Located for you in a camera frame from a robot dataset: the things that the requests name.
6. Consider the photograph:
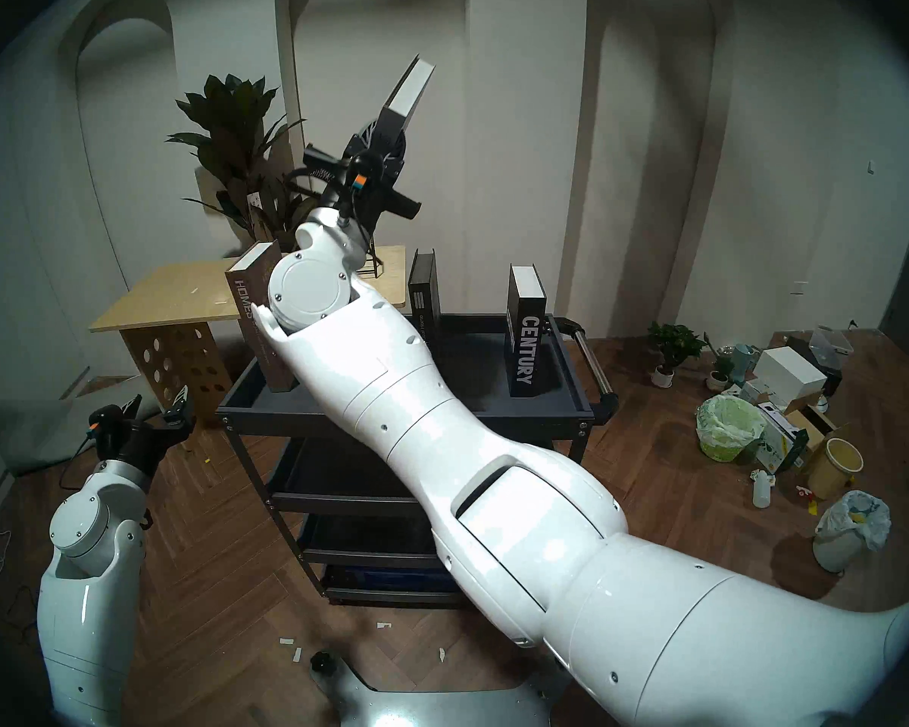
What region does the dark grey utility cart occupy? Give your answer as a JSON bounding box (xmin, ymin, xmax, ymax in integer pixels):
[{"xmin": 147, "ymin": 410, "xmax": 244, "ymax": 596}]
[{"xmin": 216, "ymin": 313, "xmax": 620, "ymax": 609}]

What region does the yellow plastic bucket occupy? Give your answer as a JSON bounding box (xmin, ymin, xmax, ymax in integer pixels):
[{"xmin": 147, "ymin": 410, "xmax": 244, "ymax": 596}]
[{"xmin": 807, "ymin": 438, "xmax": 864, "ymax": 501}]

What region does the light wooden table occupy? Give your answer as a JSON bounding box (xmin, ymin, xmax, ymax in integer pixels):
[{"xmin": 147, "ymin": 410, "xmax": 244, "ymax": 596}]
[{"xmin": 89, "ymin": 245, "xmax": 408, "ymax": 431}]

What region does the brown cardboard box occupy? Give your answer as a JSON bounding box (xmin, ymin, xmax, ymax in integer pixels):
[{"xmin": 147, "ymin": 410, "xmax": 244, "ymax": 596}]
[{"xmin": 784, "ymin": 404, "xmax": 842, "ymax": 454}]

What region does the large dark leafy plant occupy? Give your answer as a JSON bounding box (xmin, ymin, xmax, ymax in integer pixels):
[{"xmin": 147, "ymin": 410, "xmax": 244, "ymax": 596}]
[{"xmin": 166, "ymin": 74, "xmax": 323, "ymax": 255}]

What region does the grey rolled floor mat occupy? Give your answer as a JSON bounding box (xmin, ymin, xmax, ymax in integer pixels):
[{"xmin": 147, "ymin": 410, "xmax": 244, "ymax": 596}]
[{"xmin": 0, "ymin": 376, "xmax": 160, "ymax": 476}]

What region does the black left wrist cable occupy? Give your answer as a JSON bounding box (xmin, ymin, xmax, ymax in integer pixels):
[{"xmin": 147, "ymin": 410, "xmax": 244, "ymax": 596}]
[{"xmin": 58, "ymin": 432, "xmax": 101, "ymax": 493}]

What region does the small thin potted plant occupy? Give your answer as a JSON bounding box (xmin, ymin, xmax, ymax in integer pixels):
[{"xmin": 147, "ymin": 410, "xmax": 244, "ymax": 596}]
[{"xmin": 706, "ymin": 345, "xmax": 736, "ymax": 393}]

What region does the black Century book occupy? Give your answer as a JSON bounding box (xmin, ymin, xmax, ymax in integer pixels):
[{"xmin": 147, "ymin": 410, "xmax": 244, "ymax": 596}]
[{"xmin": 504, "ymin": 264, "xmax": 548, "ymax": 398}]

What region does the grey Discontent book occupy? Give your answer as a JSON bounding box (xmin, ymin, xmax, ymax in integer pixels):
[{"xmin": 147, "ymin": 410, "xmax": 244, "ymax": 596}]
[{"xmin": 377, "ymin": 55, "xmax": 436, "ymax": 166}]

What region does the flat blue plastic bin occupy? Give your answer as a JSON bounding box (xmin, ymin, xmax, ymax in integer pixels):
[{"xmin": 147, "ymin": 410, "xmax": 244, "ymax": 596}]
[{"xmin": 348, "ymin": 569, "xmax": 455, "ymax": 591}]

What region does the small bushy potted plant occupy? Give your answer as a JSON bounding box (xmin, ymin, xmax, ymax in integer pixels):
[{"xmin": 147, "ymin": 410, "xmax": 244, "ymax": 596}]
[{"xmin": 647, "ymin": 321, "xmax": 709, "ymax": 389}]

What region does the green-lined waste basket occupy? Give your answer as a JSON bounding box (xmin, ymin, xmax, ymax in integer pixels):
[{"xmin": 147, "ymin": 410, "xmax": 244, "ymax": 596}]
[{"xmin": 695, "ymin": 395, "xmax": 766, "ymax": 463}]

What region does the white cardboard box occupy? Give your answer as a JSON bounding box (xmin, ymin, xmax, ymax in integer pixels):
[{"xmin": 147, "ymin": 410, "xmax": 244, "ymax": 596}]
[{"xmin": 752, "ymin": 347, "xmax": 828, "ymax": 404}]

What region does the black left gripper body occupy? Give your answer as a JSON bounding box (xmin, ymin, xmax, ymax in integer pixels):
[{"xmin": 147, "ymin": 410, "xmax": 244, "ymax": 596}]
[{"xmin": 87, "ymin": 404, "xmax": 196, "ymax": 473}]

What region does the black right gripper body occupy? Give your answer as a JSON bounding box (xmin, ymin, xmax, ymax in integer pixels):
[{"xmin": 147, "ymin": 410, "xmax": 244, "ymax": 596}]
[{"xmin": 301, "ymin": 144, "xmax": 423, "ymax": 232}]

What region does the grey metal robot base plate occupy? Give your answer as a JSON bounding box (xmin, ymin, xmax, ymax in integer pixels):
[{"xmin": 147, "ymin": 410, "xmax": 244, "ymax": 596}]
[{"xmin": 311, "ymin": 650, "xmax": 573, "ymax": 727}]

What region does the brown Homes book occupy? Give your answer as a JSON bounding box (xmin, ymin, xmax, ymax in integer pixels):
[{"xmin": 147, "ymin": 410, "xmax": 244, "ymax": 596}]
[{"xmin": 225, "ymin": 241, "xmax": 298, "ymax": 393}]

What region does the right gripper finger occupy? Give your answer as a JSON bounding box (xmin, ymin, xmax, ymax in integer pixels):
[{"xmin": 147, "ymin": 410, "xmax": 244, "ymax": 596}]
[
  {"xmin": 383, "ymin": 129, "xmax": 413, "ymax": 186},
  {"xmin": 350, "ymin": 122, "xmax": 386, "ymax": 162}
]

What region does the green printed carton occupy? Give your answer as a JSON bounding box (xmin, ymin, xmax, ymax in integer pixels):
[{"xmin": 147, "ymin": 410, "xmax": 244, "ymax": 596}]
[{"xmin": 754, "ymin": 404, "xmax": 810, "ymax": 474}]

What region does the clear plastic storage box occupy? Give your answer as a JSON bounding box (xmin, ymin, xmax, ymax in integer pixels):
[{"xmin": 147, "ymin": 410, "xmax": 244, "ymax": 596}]
[{"xmin": 809, "ymin": 325, "xmax": 854, "ymax": 370}]

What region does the white bin with bag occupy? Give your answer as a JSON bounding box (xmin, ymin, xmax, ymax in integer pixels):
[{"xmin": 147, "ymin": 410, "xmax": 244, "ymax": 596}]
[{"xmin": 813, "ymin": 491, "xmax": 892, "ymax": 575}]

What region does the black Fashion book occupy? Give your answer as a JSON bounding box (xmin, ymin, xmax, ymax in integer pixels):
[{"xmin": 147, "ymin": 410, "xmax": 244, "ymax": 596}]
[{"xmin": 408, "ymin": 249, "xmax": 442, "ymax": 336}]

